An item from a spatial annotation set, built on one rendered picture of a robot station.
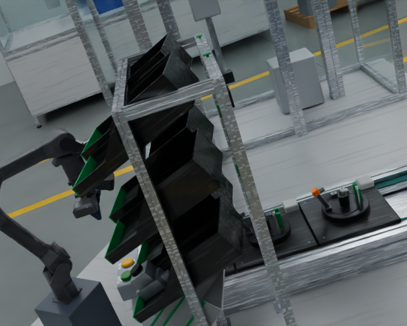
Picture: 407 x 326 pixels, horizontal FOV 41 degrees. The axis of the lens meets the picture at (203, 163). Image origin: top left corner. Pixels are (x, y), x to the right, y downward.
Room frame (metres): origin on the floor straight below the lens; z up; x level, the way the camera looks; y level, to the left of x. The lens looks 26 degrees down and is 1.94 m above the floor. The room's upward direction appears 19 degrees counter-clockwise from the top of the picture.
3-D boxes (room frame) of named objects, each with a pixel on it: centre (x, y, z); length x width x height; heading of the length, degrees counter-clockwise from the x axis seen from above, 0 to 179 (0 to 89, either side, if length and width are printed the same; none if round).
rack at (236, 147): (1.01, 0.01, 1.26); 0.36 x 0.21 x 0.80; 178
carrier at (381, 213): (1.36, -0.36, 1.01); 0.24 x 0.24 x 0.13; 88
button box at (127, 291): (1.47, 0.33, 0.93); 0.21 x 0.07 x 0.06; 178
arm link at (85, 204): (1.34, 0.32, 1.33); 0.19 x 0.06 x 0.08; 177
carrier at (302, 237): (1.37, -0.12, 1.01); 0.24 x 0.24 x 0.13; 88
